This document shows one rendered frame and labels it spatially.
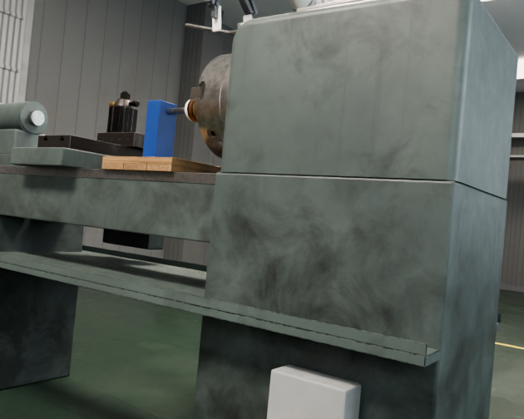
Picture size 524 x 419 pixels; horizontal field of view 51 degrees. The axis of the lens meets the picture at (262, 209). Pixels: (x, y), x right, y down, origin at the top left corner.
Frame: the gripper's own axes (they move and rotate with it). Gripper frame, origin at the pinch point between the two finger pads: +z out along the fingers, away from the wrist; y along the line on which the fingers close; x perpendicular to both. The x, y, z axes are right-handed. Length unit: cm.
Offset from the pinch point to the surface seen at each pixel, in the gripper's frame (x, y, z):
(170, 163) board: -4.3, 21.4, 38.6
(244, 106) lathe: 23.2, 21.3, 24.2
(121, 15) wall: -362, -232, -97
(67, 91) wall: -359, -166, -16
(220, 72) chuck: 7.3, 13.0, 13.9
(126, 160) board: -23.0, 22.5, 38.0
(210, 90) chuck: 5.5, 15.2, 18.6
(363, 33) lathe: 53, 17, 10
